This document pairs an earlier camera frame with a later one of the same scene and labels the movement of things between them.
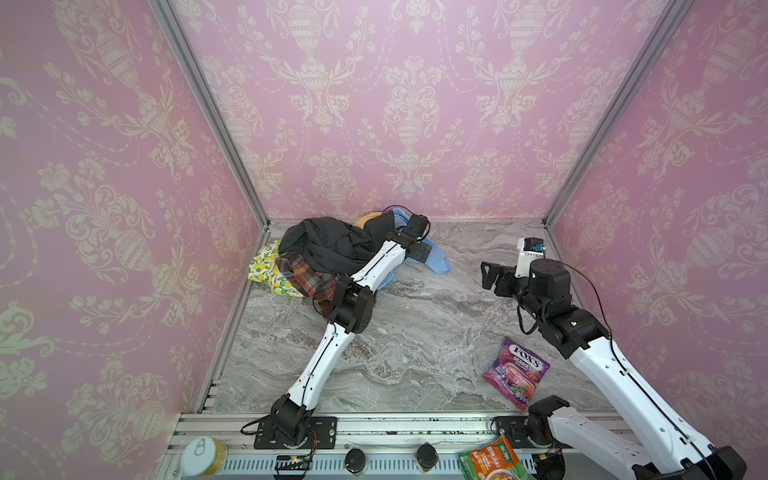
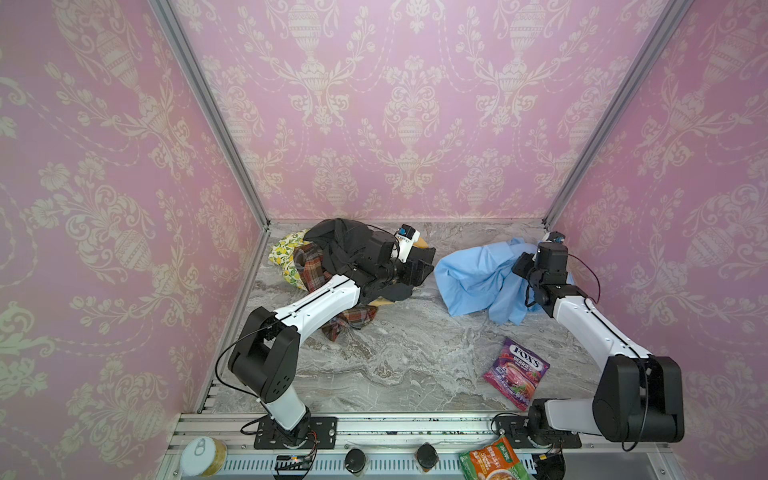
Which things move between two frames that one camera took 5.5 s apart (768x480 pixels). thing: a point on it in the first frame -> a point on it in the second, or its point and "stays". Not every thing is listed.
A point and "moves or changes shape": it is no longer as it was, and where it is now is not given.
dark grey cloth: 330,244 moves or changes shape
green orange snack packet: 495,460 stays
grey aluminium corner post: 171,23 stays
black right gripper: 502,279 -> 525,267
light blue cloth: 438,261 moves or changes shape
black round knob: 355,460 stays
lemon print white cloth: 263,268 -> 282,254
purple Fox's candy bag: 516,373 stays
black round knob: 427,456 stays
